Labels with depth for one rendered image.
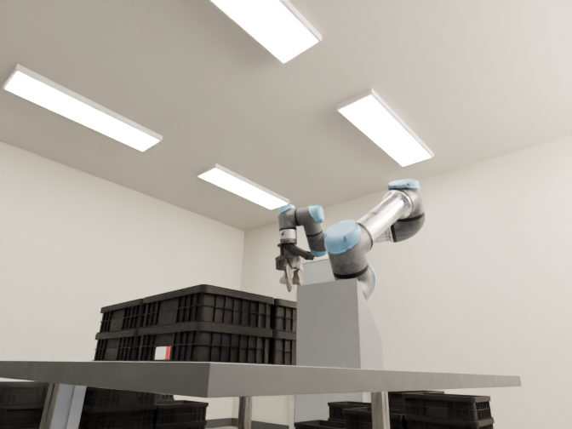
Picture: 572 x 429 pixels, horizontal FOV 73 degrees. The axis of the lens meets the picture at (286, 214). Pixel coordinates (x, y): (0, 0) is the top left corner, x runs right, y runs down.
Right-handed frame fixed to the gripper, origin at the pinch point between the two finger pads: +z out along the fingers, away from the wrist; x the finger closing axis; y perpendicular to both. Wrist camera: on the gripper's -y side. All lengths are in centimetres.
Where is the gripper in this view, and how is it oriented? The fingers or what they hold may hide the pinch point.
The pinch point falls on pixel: (295, 288)
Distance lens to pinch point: 158.2
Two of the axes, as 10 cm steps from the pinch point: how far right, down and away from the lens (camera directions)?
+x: -6.9, -1.6, -7.0
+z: 0.6, 9.6, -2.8
